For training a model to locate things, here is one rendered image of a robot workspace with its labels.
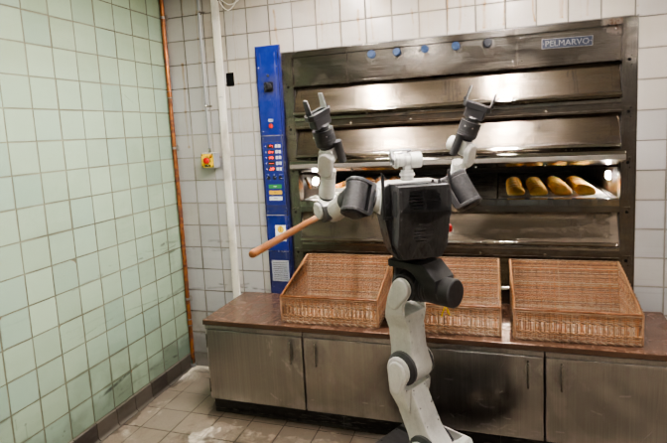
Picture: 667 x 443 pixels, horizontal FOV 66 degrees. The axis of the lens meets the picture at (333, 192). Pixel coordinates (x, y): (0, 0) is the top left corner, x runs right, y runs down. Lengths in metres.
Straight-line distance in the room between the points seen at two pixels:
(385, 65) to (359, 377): 1.74
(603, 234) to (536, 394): 0.92
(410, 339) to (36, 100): 2.06
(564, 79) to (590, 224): 0.78
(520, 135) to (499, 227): 0.52
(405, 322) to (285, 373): 1.03
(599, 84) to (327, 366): 2.03
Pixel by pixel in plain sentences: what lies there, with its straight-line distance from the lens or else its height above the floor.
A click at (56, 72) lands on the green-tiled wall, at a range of 2.97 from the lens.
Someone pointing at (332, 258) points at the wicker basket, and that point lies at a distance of 3.18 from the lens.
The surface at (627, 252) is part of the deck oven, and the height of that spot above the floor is 0.89.
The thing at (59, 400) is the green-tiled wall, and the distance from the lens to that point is 3.07.
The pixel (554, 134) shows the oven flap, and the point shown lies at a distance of 2.98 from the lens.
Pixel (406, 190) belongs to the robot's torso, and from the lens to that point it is 1.87.
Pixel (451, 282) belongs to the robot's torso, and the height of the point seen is 1.02.
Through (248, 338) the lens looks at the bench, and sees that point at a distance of 2.98.
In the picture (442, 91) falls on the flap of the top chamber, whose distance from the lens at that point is 2.99.
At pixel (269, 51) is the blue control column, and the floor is 2.11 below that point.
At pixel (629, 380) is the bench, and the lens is 2.74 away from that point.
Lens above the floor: 1.61
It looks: 7 degrees down
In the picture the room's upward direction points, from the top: 3 degrees counter-clockwise
